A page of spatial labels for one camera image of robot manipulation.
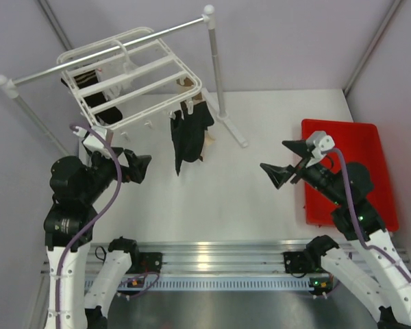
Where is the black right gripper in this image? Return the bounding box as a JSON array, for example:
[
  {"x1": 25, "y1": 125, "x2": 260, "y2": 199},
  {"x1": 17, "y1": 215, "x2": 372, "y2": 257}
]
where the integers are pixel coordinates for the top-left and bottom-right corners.
[{"x1": 260, "y1": 138, "x2": 345, "y2": 204}]

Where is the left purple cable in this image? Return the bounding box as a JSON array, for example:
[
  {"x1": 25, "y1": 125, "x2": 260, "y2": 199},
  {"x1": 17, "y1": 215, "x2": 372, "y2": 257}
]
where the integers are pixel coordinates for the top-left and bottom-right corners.
[{"x1": 53, "y1": 122, "x2": 160, "y2": 329}]

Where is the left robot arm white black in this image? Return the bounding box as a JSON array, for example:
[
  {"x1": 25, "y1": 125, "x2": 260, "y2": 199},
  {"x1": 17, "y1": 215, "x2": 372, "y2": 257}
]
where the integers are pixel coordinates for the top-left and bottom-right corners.
[{"x1": 44, "y1": 147, "x2": 152, "y2": 328}]

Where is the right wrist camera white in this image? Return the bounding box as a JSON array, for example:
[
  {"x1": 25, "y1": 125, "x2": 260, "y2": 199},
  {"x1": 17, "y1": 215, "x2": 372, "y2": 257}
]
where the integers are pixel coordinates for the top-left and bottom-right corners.
[{"x1": 306, "y1": 131, "x2": 335, "y2": 160}]

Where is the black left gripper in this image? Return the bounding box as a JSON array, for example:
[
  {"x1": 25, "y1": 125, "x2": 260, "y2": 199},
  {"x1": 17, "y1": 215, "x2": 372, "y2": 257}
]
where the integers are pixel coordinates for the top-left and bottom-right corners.
[{"x1": 80, "y1": 145, "x2": 151, "y2": 202}]

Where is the red plastic tray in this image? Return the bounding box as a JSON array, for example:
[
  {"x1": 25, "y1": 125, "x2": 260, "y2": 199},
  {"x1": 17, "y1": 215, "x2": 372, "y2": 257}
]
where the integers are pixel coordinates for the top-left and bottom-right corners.
[{"x1": 299, "y1": 118, "x2": 399, "y2": 231}]

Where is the black sock pile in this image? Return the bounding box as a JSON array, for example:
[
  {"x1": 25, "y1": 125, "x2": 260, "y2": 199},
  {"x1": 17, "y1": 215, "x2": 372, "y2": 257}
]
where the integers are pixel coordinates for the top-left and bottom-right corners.
[{"x1": 183, "y1": 101, "x2": 214, "y2": 162}]

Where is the white plastic clip hanger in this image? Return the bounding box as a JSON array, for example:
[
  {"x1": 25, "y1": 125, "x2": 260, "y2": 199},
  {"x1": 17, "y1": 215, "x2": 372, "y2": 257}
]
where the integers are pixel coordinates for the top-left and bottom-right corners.
[{"x1": 57, "y1": 27, "x2": 198, "y2": 132}]

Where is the black striped hanging sock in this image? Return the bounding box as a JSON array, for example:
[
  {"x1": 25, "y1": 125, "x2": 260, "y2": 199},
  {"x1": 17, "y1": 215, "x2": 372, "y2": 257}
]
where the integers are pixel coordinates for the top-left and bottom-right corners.
[{"x1": 74, "y1": 70, "x2": 123, "y2": 125}]

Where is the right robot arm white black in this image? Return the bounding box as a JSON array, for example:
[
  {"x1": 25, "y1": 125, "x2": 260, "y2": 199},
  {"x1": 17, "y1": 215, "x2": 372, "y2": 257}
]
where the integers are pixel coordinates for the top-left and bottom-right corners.
[{"x1": 260, "y1": 136, "x2": 411, "y2": 328}]

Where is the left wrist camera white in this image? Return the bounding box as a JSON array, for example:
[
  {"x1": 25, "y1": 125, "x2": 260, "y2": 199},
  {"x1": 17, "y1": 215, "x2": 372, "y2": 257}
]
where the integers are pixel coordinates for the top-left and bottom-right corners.
[{"x1": 73, "y1": 126, "x2": 114, "y2": 157}]

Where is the white red hanging sock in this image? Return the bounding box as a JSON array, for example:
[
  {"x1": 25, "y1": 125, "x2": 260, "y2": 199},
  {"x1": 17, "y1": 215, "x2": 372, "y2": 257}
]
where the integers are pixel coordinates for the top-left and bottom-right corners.
[{"x1": 104, "y1": 58, "x2": 141, "y2": 99}]

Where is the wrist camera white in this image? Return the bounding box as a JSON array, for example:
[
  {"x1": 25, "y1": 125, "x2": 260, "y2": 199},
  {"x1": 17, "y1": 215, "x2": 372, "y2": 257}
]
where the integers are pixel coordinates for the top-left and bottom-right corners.
[
  {"x1": 306, "y1": 131, "x2": 335, "y2": 160},
  {"x1": 73, "y1": 126, "x2": 114, "y2": 157}
]

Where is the aluminium mounting rail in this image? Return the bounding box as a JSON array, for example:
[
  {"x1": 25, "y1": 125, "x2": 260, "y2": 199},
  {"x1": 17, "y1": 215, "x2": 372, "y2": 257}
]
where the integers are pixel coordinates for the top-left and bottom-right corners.
[{"x1": 42, "y1": 239, "x2": 411, "y2": 292}]

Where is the metal drying rack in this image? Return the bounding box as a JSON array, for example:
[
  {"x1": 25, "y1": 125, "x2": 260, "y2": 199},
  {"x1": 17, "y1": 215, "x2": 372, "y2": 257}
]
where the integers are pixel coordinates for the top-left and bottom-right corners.
[{"x1": 0, "y1": 5, "x2": 248, "y2": 156}]

